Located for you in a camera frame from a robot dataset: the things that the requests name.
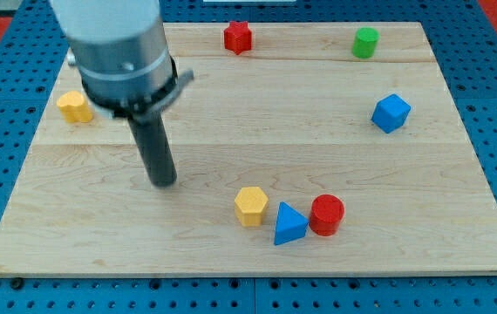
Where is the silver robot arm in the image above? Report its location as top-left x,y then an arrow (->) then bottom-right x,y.
50,0 -> 194,122

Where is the yellow hexagon block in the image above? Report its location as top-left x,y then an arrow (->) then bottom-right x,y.
235,187 -> 269,227

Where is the wooden board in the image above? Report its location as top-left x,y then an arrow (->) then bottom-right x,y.
0,22 -> 497,278

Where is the blue triangle block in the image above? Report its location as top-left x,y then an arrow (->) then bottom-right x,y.
274,201 -> 309,245

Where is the red cylinder block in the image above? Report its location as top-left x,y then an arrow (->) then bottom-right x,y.
309,195 -> 345,236

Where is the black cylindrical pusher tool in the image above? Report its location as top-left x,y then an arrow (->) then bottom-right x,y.
128,115 -> 177,188

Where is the red star block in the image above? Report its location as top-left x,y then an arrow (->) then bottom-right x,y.
223,21 -> 252,55

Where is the blue cube block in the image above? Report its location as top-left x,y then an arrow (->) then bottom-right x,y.
371,94 -> 412,133

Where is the green cylinder block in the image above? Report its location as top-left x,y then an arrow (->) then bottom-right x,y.
351,27 -> 380,58

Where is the yellow heart block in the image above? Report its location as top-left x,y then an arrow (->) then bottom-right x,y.
56,91 -> 93,123

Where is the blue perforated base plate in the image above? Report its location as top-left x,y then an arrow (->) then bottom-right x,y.
0,0 -> 497,313

